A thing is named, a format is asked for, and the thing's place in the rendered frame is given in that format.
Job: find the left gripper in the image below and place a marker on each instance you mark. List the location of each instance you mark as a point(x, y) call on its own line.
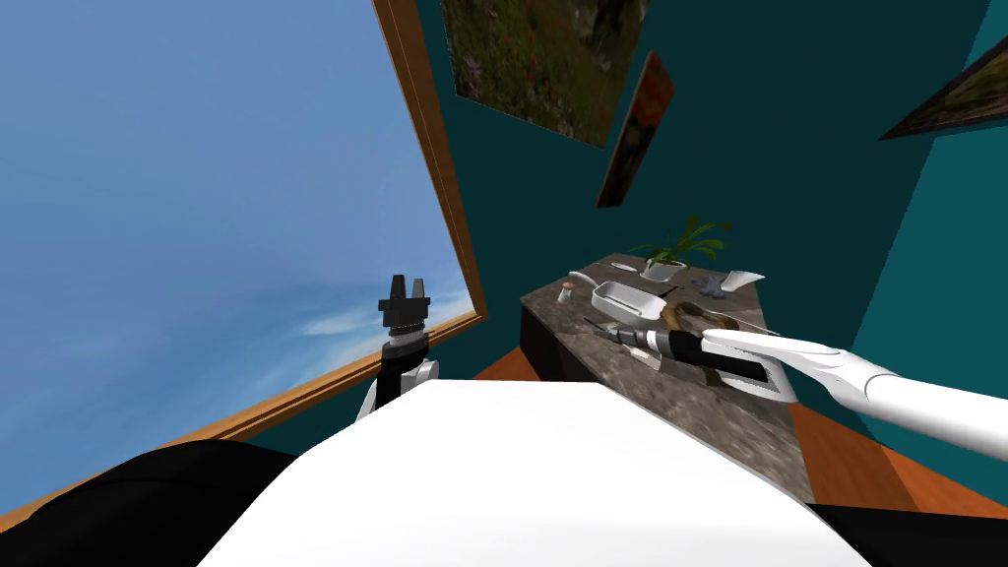
point(405, 309)

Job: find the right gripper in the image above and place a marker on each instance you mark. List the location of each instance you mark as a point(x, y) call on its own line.
point(633, 338)

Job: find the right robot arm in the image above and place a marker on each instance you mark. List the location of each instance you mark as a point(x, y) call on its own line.
point(906, 394)

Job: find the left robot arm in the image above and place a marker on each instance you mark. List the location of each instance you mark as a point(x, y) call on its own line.
point(126, 512)

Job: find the white rectangular dish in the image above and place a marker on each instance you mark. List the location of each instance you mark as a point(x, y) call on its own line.
point(626, 303)

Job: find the small white shaker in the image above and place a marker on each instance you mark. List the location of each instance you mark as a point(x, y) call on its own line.
point(565, 294)

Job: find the white spoon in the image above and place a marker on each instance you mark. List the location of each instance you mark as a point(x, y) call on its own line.
point(584, 278)

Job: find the small white plate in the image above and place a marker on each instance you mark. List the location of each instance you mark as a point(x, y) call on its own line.
point(624, 267)

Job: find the brown bowl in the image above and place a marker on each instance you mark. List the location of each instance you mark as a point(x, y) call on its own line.
point(693, 316)

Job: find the green plant in white pot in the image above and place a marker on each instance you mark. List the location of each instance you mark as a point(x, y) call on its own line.
point(669, 256)

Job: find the stone top table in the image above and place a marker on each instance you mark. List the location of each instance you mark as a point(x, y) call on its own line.
point(693, 409)

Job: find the blue grey cloth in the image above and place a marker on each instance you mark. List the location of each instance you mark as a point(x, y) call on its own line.
point(711, 286)

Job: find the white cup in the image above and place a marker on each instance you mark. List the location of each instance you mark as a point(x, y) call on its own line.
point(740, 280)

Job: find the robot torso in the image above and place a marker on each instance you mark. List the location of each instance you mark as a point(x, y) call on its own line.
point(535, 480)

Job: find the narrow orange painting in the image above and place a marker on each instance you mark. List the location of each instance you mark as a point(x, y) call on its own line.
point(639, 126)

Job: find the wooden framed window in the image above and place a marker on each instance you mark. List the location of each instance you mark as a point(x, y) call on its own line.
point(205, 197)

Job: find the large green landscape painting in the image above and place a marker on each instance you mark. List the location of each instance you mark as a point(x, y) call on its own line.
point(543, 55)

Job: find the dark framed wall picture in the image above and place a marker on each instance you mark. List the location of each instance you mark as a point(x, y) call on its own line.
point(961, 98)

